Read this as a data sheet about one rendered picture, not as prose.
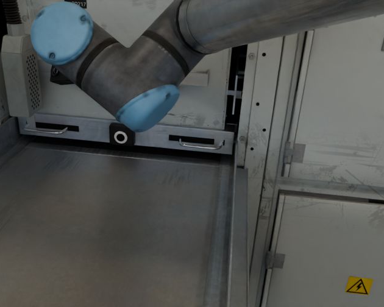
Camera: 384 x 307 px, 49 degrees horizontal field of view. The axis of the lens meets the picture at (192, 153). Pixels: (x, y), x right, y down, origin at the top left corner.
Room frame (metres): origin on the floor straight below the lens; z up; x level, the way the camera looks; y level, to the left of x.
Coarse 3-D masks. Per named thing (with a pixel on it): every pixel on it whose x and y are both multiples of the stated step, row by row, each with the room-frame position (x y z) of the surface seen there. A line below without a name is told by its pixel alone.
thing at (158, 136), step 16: (48, 128) 0.97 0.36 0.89; (64, 128) 0.96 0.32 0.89; (80, 128) 0.96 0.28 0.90; (96, 128) 0.95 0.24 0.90; (160, 128) 0.94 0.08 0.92; (176, 128) 0.94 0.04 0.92; (192, 128) 0.94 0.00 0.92; (208, 128) 0.94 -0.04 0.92; (224, 128) 0.95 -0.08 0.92; (144, 144) 0.94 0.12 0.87; (160, 144) 0.94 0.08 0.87; (176, 144) 0.94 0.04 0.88; (208, 144) 0.93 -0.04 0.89; (224, 144) 0.93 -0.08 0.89
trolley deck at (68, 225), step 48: (0, 192) 0.72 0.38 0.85; (48, 192) 0.74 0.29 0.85; (96, 192) 0.75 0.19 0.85; (144, 192) 0.76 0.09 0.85; (192, 192) 0.77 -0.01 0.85; (240, 192) 0.78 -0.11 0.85; (0, 240) 0.58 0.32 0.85; (48, 240) 0.58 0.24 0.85; (96, 240) 0.59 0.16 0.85; (144, 240) 0.60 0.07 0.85; (192, 240) 0.61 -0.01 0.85; (240, 240) 0.61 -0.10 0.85; (0, 288) 0.47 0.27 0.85; (48, 288) 0.47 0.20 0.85; (96, 288) 0.48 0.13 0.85; (144, 288) 0.48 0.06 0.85; (192, 288) 0.49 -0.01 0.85; (240, 288) 0.49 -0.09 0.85
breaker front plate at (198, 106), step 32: (32, 0) 0.98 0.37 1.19; (64, 0) 0.97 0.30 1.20; (96, 0) 0.97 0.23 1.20; (128, 0) 0.96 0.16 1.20; (160, 0) 0.95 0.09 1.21; (128, 32) 0.96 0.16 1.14; (224, 64) 0.94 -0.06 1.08; (64, 96) 0.97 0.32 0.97; (192, 96) 0.95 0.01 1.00; (224, 96) 0.94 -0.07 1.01
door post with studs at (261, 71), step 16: (256, 48) 0.90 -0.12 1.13; (272, 48) 0.89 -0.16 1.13; (256, 64) 0.89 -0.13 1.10; (272, 64) 0.89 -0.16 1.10; (256, 80) 0.89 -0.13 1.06; (272, 80) 0.89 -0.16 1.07; (256, 96) 0.89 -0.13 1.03; (272, 96) 0.89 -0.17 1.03; (240, 112) 0.90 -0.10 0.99; (256, 112) 0.89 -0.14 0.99; (240, 128) 0.90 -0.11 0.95; (256, 128) 0.89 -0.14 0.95; (240, 144) 0.90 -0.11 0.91; (256, 144) 0.89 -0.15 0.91; (240, 160) 0.90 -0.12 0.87; (256, 160) 0.89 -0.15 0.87; (256, 176) 0.89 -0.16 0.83; (256, 192) 0.89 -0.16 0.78; (256, 208) 0.89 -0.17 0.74
